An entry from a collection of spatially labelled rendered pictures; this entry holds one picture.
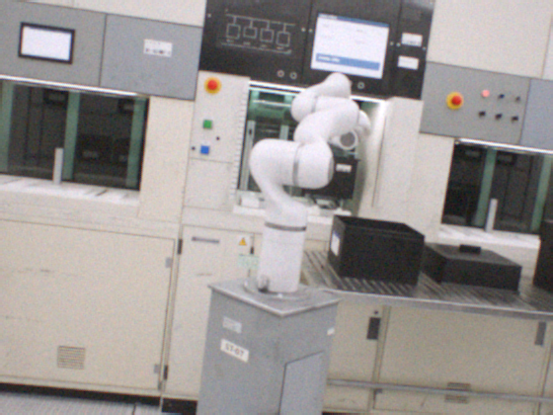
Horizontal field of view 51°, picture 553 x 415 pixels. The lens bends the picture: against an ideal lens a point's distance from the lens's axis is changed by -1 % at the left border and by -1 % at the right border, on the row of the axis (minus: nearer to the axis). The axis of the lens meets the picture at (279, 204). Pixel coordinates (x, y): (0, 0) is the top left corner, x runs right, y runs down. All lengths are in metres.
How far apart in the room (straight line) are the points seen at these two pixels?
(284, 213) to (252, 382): 0.46
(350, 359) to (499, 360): 0.65
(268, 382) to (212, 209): 0.95
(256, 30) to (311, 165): 0.91
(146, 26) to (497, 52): 1.39
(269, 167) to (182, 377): 1.21
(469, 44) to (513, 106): 0.31
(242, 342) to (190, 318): 0.84
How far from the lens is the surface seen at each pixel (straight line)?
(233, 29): 2.32
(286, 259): 1.60
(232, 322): 1.62
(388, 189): 2.35
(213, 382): 1.72
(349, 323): 2.48
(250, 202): 2.52
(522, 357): 2.80
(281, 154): 1.57
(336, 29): 2.36
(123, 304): 2.44
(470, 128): 2.49
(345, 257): 1.95
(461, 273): 2.12
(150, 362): 2.50
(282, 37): 2.33
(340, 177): 2.55
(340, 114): 1.86
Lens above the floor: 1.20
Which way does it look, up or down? 7 degrees down
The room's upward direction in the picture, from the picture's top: 8 degrees clockwise
